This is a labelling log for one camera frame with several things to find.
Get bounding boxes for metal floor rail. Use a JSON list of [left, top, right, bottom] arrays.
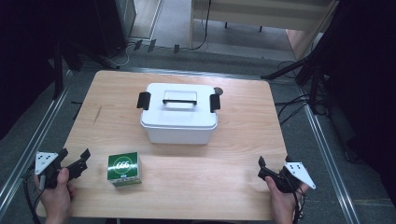
[[0, 70, 74, 216], [300, 87, 362, 224]]

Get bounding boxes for dark metal stand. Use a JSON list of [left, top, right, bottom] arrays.
[[50, 38, 84, 101]]

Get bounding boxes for person's left hand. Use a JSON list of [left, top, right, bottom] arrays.
[[33, 167, 77, 224]]

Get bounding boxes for black tripod stand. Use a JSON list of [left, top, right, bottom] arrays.
[[261, 18, 335, 115]]

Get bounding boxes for dark cabinet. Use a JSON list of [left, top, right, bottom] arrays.
[[92, 0, 138, 59]]

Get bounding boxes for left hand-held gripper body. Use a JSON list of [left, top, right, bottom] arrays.
[[34, 150, 89, 189]]

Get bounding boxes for white floor cable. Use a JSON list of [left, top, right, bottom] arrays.
[[116, 42, 138, 68]]

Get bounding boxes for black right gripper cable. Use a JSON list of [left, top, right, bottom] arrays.
[[290, 186, 307, 224]]

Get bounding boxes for black hanging cable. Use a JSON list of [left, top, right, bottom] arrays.
[[189, 0, 213, 51]]

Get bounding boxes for white plastic storage box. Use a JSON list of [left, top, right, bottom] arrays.
[[140, 121, 219, 146]]

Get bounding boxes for pale wooden bench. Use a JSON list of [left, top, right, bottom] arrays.
[[189, 0, 340, 61]]

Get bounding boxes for person's right hand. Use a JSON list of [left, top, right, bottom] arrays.
[[264, 175, 310, 224]]

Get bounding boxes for green and white carton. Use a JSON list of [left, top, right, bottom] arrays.
[[106, 151, 143, 188]]

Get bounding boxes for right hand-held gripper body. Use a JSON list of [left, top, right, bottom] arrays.
[[257, 161, 318, 194]]

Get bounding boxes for black floor cables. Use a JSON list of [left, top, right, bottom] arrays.
[[274, 60, 316, 126]]

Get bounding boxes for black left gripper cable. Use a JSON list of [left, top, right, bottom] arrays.
[[21, 169, 43, 224]]

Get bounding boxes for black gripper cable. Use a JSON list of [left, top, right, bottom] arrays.
[[21, 169, 43, 224], [290, 186, 307, 224]]

